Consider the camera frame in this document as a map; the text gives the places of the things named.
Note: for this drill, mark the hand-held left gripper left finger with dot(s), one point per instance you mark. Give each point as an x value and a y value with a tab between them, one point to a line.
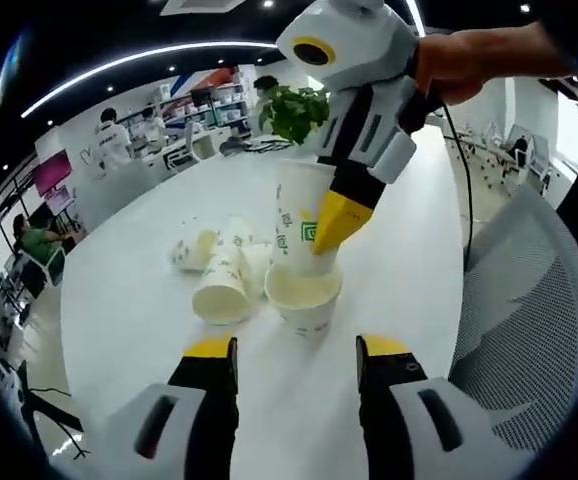
204	400

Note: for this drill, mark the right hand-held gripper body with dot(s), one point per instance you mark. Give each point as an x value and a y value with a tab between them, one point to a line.
369	45

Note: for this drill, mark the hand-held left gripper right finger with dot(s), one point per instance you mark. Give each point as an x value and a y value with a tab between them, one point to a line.
394	400

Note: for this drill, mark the printed white paper cup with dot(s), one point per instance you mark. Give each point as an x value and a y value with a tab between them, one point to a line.
294	210

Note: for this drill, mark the person's right hand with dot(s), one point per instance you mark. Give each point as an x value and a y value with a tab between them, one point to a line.
449	65

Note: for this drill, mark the green potted plant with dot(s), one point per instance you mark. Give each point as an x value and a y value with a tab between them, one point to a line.
294	112

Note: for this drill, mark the white table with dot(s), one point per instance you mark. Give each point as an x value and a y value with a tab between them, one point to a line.
134	320

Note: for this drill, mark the black monitor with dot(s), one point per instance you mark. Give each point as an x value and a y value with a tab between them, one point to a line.
200	96

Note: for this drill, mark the grey mesh office chair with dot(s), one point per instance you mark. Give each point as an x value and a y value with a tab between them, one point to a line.
529	300

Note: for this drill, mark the curved ceiling light strip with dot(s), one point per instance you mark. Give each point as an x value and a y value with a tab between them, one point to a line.
169	50

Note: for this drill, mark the pink display screen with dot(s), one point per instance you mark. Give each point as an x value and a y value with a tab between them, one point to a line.
53	172

